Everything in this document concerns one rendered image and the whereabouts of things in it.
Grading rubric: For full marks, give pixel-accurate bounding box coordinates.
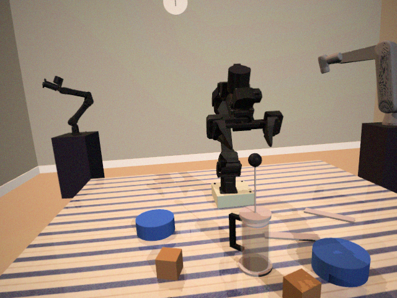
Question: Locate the brown cube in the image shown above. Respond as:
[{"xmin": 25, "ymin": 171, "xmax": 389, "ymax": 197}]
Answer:
[
  {"xmin": 155, "ymin": 247, "xmax": 183, "ymax": 281},
  {"xmin": 282, "ymin": 269, "xmax": 321, "ymax": 298}
]

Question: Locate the glass french press with black handle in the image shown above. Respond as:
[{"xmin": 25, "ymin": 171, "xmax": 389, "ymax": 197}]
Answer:
[{"xmin": 229, "ymin": 153, "xmax": 272, "ymax": 277}]

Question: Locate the tan flat bar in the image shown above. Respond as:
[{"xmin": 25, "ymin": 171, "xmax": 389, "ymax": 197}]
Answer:
[
  {"xmin": 303, "ymin": 208, "xmax": 355, "ymax": 223},
  {"xmin": 270, "ymin": 232, "xmax": 320, "ymax": 242}
]

